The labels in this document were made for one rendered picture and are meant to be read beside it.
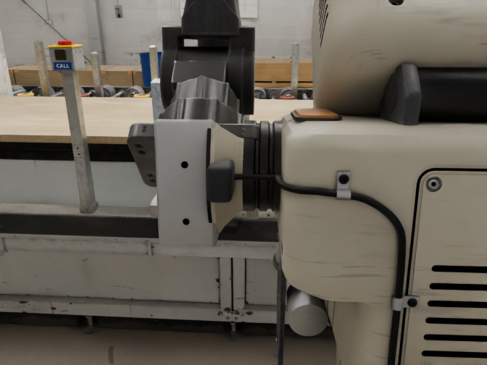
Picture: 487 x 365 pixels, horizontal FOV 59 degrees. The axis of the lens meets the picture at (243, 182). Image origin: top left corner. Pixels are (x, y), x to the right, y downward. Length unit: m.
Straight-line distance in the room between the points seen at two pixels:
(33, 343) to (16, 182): 0.71
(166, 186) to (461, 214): 0.23
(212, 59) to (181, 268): 1.40
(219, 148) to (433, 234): 0.17
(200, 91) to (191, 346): 1.61
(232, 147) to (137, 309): 1.61
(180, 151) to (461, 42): 0.22
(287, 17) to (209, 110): 8.01
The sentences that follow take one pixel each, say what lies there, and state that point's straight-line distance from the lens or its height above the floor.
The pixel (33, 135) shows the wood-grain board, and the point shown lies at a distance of 1.72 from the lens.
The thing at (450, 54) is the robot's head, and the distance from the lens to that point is 0.34.
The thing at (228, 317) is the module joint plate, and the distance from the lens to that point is 1.88.
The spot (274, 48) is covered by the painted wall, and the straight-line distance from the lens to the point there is 8.42.
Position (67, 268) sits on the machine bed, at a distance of 1.97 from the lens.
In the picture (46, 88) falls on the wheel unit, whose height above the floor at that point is 0.91.
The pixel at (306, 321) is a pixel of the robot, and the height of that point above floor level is 0.99.
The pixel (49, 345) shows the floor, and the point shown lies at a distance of 2.11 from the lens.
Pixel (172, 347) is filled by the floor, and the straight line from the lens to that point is 1.96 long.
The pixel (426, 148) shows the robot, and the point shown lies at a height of 1.23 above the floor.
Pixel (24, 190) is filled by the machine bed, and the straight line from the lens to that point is 1.84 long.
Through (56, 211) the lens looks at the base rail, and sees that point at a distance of 1.55.
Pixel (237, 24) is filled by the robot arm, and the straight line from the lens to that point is 0.49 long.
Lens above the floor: 1.31
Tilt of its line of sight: 22 degrees down
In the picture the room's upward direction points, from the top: straight up
